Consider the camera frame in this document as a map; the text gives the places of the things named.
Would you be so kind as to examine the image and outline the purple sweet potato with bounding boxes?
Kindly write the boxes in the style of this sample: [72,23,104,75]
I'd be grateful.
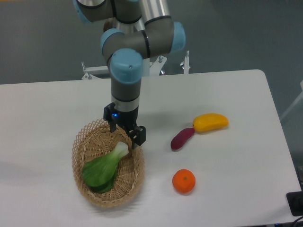
[170,127,195,150]

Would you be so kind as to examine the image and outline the black device at edge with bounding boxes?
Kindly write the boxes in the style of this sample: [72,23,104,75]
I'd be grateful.
[286,191,303,217]

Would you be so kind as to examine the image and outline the orange tangerine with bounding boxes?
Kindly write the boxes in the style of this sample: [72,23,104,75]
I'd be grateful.
[172,169,196,194]

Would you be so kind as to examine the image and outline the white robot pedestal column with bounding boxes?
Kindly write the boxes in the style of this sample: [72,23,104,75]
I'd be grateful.
[143,58,150,77]

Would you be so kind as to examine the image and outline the white frame at right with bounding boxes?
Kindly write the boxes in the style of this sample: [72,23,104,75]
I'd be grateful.
[279,81,303,122]

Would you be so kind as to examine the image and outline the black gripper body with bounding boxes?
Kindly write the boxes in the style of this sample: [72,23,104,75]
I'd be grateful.
[103,103,139,133]

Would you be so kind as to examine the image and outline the green bok choy vegetable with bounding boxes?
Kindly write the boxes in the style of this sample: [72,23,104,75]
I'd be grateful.
[82,142,129,193]

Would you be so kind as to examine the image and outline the woven wicker basket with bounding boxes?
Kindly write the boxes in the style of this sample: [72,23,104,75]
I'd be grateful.
[71,119,145,208]

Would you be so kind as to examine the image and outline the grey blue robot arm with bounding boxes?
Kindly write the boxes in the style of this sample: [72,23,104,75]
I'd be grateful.
[73,0,186,147]

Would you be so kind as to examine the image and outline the yellow mango fruit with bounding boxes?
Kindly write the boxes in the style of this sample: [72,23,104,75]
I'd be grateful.
[193,113,229,133]

